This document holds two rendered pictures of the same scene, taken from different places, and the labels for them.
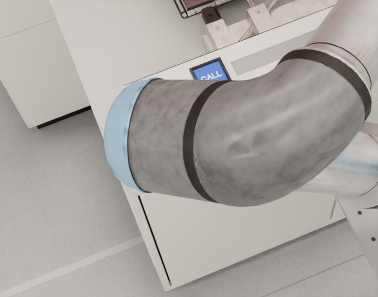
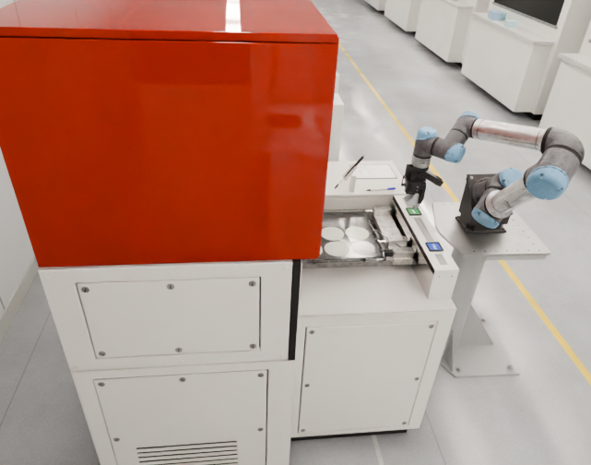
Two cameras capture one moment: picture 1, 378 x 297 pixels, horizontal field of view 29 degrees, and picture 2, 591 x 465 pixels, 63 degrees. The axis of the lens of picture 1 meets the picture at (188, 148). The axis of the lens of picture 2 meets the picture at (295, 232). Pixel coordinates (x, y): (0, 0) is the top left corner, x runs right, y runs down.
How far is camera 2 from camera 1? 1.85 m
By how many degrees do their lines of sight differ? 58
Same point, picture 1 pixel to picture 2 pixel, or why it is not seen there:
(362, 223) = (478, 252)
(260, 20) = (395, 239)
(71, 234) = not seen: outside the picture
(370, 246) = (488, 252)
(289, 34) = (416, 225)
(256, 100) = (567, 135)
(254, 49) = (421, 234)
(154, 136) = (567, 161)
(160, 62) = (394, 284)
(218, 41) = (404, 251)
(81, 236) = not seen: outside the picture
